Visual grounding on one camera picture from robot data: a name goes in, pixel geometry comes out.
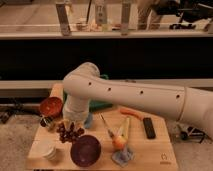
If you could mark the blue cup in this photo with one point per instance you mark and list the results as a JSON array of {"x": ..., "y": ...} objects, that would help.
[{"x": 88, "y": 122}]

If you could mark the blue crumpled cloth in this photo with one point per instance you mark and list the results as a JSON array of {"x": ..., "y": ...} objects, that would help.
[{"x": 122, "y": 157}]

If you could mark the red-brown bowl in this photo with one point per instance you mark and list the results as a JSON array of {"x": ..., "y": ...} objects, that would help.
[{"x": 51, "y": 107}]

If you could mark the white stacked bowls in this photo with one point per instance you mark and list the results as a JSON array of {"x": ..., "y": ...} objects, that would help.
[{"x": 46, "y": 149}]

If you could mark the purple bowl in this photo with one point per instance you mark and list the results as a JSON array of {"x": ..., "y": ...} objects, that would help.
[{"x": 85, "y": 151}]

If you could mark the black remote control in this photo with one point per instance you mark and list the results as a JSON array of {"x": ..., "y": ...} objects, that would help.
[{"x": 149, "y": 129}]

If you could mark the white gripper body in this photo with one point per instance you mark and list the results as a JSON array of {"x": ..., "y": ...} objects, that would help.
[{"x": 70, "y": 117}]

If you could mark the green plastic tray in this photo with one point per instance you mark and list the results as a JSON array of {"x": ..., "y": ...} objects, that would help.
[{"x": 95, "y": 105}]

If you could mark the dark red grape bunch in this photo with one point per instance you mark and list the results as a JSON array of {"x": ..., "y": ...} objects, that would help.
[{"x": 70, "y": 135}]

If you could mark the orange carrot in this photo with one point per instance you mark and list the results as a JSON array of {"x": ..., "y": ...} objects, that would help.
[{"x": 131, "y": 113}]

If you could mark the orange apple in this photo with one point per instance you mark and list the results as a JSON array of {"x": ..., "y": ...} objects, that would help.
[{"x": 119, "y": 142}]

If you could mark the yellow black cart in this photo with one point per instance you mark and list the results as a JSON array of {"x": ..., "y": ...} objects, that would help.
[{"x": 191, "y": 132}]

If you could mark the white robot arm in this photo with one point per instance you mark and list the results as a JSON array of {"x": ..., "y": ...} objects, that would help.
[{"x": 184, "y": 104}]

